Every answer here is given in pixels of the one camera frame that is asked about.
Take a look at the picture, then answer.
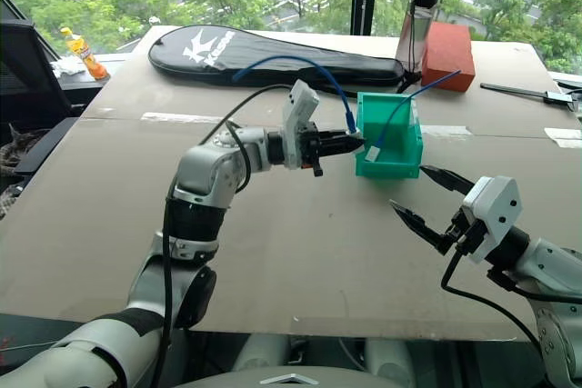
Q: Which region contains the red brick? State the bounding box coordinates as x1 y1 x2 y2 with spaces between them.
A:
420 21 477 94

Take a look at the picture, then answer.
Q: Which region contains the white crumpled tissue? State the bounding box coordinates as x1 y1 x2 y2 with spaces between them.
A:
50 56 88 77

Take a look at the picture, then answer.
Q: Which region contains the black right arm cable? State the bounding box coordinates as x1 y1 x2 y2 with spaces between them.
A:
439 246 582 353

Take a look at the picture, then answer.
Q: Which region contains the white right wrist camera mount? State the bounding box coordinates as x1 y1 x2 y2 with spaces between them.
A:
460 174 524 265

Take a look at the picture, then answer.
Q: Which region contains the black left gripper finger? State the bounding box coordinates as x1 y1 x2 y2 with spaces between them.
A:
317 129 364 143
317 139 366 158

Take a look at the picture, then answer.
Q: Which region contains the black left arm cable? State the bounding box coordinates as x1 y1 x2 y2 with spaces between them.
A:
149 84 295 388

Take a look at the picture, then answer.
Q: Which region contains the black office chair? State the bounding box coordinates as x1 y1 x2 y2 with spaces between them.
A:
0 0 82 178

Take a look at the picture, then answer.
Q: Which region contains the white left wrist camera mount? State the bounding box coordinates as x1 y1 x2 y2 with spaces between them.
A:
281 79 321 171

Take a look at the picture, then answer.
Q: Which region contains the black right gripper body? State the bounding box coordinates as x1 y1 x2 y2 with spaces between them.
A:
438 205 484 257

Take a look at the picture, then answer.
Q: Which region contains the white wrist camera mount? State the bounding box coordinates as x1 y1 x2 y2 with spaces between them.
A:
460 174 524 265
281 79 321 171

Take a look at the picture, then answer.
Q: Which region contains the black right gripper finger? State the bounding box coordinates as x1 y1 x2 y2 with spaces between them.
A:
388 198 450 257
418 164 476 195

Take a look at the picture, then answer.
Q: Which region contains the grey robot torso shell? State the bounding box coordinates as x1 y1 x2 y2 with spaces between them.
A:
174 333 418 388

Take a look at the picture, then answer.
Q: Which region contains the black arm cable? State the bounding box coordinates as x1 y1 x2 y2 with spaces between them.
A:
439 246 582 353
149 84 295 388

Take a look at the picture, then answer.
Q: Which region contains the patterned dark fabric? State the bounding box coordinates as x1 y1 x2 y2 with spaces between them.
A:
0 123 49 219

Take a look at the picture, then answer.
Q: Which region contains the clear bottle with black cap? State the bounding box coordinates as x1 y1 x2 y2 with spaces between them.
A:
394 0 444 76

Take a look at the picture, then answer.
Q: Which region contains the white tape strip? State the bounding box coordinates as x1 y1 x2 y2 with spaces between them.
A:
419 124 475 137
543 127 582 150

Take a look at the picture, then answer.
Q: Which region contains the blue network cable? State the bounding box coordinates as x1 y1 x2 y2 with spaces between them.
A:
370 69 463 153
232 55 361 137

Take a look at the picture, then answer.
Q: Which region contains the black racket bag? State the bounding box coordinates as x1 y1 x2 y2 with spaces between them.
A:
147 24 425 95

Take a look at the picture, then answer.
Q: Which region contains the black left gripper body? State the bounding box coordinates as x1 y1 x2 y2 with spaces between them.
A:
299 121 326 178

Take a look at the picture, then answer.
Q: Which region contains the thin black rod tool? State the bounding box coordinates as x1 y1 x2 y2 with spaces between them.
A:
479 82 581 111

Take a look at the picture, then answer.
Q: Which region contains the green plastic bin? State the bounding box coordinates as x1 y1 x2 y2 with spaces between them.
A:
354 91 425 180

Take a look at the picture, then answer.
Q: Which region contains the orange drink bottle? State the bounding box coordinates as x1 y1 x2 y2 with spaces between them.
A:
59 26 111 82

